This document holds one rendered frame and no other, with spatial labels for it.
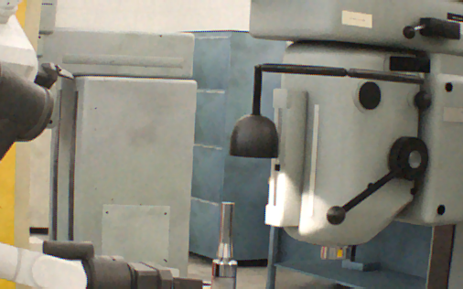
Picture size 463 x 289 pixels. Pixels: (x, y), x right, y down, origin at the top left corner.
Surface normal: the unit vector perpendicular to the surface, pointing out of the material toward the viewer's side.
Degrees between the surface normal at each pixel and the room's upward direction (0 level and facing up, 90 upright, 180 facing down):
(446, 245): 90
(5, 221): 90
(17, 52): 75
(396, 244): 90
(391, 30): 90
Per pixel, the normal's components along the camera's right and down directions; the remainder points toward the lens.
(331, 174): -0.33, 0.03
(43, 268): 0.47, -0.08
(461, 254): -0.86, -0.02
